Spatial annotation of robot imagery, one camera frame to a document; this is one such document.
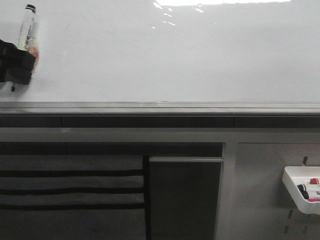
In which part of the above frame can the grey black striped fabric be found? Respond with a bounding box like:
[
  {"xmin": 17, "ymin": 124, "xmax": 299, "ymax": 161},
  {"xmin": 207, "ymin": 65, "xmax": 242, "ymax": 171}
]
[{"xmin": 0, "ymin": 155, "xmax": 150, "ymax": 240}]

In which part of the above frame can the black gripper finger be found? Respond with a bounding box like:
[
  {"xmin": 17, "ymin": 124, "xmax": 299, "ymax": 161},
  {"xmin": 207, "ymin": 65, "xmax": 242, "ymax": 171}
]
[{"xmin": 0, "ymin": 40, "xmax": 36, "ymax": 85}]

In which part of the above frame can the black capped marker upper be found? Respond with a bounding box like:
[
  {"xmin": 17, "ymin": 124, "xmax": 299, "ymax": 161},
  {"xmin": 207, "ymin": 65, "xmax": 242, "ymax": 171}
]
[{"xmin": 297, "ymin": 184, "xmax": 320, "ymax": 192}]

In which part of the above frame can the black capped marker lower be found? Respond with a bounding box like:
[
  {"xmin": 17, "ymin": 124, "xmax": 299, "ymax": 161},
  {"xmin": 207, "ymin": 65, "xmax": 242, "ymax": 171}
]
[{"xmin": 301, "ymin": 191, "xmax": 320, "ymax": 200}]

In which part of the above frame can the black white whiteboard marker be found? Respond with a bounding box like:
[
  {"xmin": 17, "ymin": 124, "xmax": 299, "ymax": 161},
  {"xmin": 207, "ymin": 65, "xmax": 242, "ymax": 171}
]
[{"xmin": 11, "ymin": 4, "xmax": 39, "ymax": 92}]

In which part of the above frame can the grey pegboard panel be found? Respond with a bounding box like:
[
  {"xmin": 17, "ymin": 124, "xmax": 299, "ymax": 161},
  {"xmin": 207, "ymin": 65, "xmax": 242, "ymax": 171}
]
[{"xmin": 224, "ymin": 143, "xmax": 320, "ymax": 240}]

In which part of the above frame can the black capped marker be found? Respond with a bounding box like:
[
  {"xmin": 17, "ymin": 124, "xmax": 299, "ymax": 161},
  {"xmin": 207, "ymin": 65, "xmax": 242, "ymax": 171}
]
[
  {"xmin": 301, "ymin": 191, "xmax": 320, "ymax": 200},
  {"xmin": 297, "ymin": 184, "xmax": 320, "ymax": 192}
]

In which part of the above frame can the white plastic marker tray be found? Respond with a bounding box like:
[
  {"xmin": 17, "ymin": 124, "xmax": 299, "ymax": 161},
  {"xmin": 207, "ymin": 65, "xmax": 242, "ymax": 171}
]
[{"xmin": 282, "ymin": 166, "xmax": 320, "ymax": 215}]

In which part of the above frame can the pink marker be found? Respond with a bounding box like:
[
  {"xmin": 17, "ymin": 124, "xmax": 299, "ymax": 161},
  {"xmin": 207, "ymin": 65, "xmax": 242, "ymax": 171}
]
[{"xmin": 307, "ymin": 197, "xmax": 320, "ymax": 203}]

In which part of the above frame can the white glossy whiteboard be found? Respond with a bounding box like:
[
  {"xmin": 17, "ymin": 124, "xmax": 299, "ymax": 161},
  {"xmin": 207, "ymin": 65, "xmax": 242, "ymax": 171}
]
[{"xmin": 0, "ymin": 0, "xmax": 320, "ymax": 115}]

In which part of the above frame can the red capped marker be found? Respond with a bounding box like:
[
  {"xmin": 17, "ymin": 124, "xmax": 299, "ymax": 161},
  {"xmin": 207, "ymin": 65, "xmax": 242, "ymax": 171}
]
[{"xmin": 309, "ymin": 177, "xmax": 320, "ymax": 185}]

